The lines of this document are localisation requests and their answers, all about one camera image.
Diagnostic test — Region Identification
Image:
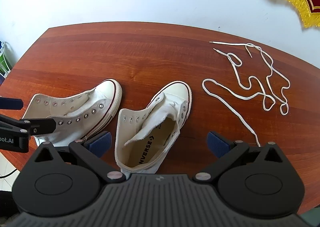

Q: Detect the black cable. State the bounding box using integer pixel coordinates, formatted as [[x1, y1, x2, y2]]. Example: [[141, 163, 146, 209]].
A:
[[0, 169, 22, 180]]

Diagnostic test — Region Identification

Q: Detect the white high-top shoe black stripe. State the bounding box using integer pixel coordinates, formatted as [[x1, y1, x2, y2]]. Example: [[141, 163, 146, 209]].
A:
[[20, 79, 123, 148]]

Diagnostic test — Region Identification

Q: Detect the green and white bag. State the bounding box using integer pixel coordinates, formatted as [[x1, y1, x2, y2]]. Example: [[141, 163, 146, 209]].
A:
[[0, 41, 12, 79]]

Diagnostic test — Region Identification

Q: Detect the white shoelace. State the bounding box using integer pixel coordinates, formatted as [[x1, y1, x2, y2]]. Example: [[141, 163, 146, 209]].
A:
[[209, 41, 291, 115], [202, 48, 275, 147]]

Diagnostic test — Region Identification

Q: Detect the cream high-top shoe red stripe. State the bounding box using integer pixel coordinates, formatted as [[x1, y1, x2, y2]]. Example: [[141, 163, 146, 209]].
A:
[[114, 81, 192, 175]]

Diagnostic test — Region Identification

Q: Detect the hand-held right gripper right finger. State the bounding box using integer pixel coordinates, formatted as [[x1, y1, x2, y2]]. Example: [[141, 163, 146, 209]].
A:
[[192, 131, 288, 184]]

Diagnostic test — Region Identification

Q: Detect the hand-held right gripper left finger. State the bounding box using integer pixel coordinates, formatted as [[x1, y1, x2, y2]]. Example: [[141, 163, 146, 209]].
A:
[[30, 131, 127, 185]]

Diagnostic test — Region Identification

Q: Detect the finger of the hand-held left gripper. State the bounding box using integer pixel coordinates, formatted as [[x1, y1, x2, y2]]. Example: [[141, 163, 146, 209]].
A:
[[0, 114, 58, 135], [0, 97, 24, 111]]

